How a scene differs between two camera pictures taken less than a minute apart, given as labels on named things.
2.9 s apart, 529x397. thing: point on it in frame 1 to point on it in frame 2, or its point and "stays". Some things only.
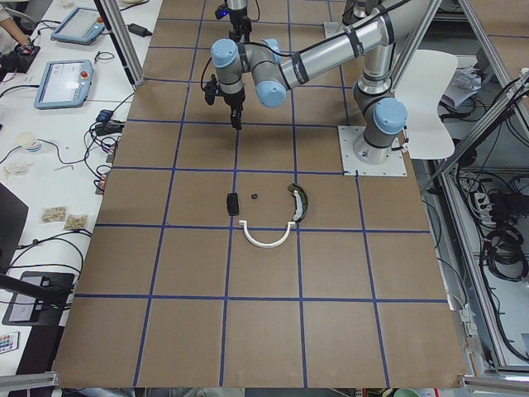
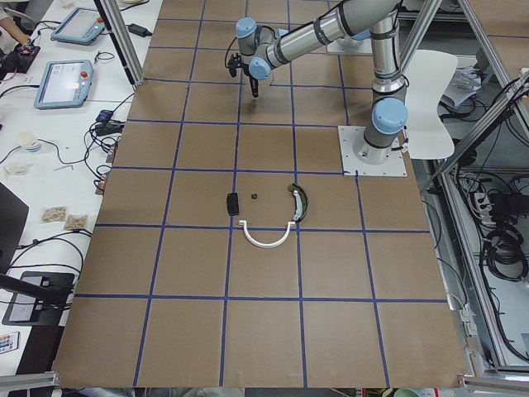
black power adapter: (138, 30) stays
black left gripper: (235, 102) to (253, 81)
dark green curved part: (302, 198) stays
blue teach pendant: (64, 83) stays
